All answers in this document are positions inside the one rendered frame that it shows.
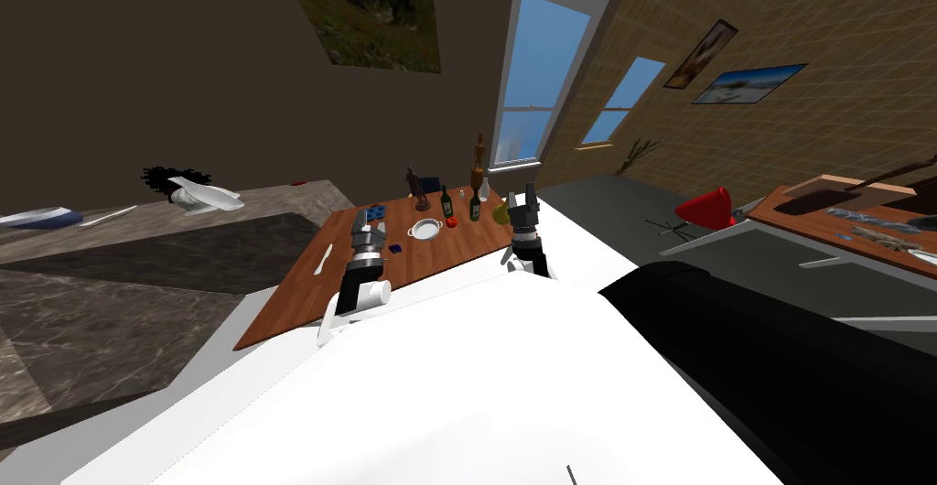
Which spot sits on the landscape picture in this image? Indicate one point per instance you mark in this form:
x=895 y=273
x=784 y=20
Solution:
x=366 y=13

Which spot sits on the dark green bottle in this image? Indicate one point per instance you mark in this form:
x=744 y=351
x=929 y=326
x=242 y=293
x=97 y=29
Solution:
x=446 y=204
x=475 y=207

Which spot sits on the clear glass bottle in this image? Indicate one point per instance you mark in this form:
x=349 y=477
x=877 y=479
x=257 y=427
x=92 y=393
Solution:
x=484 y=191

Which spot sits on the green potted plant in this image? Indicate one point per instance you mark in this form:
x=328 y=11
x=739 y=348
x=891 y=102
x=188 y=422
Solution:
x=635 y=154

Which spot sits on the blue and white plate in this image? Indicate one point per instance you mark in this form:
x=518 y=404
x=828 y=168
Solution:
x=40 y=217

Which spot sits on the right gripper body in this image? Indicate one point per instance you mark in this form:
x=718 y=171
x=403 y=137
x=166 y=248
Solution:
x=525 y=220

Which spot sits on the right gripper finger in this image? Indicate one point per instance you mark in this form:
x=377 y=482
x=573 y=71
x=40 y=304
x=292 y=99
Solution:
x=529 y=196
x=511 y=202

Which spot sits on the red chair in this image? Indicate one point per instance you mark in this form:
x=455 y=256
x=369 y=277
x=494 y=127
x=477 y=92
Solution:
x=706 y=210

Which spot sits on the blue seascape picture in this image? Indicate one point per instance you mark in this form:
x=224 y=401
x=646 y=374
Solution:
x=748 y=84

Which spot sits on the small wood silled window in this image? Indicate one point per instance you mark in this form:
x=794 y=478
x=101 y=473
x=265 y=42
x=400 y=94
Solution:
x=622 y=101

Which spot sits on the blue ice tray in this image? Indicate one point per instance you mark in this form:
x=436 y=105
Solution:
x=375 y=213

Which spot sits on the brown framed portrait picture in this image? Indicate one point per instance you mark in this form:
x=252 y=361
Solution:
x=700 y=54

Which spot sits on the white knife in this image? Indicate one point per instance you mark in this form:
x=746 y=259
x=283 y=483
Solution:
x=323 y=259

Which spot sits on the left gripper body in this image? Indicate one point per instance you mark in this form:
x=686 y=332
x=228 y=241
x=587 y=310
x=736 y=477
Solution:
x=366 y=240

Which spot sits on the black spiky object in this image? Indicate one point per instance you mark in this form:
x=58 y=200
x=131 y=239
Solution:
x=172 y=177

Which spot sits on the dark brown statuette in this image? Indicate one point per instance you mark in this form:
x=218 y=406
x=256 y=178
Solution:
x=419 y=189

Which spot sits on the tall light wooden statuette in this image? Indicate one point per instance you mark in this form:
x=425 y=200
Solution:
x=478 y=159

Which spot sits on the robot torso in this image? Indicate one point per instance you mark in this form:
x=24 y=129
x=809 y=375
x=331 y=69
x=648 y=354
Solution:
x=439 y=397

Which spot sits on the tall white framed window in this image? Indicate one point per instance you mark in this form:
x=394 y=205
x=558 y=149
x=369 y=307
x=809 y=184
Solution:
x=534 y=82

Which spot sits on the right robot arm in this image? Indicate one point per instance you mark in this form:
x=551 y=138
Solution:
x=768 y=368

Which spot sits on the brown wooden table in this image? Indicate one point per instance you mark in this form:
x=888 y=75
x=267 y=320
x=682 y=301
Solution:
x=307 y=302

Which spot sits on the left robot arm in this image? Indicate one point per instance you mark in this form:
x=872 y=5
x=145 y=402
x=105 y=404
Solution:
x=359 y=280

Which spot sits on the yellow green pear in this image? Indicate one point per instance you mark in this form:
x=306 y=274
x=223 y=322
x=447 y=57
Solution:
x=501 y=214

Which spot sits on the white curved vase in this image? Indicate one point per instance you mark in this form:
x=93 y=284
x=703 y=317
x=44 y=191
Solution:
x=203 y=196

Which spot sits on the grey cabinet with wooden top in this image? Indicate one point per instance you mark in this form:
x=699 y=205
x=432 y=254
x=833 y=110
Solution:
x=805 y=251

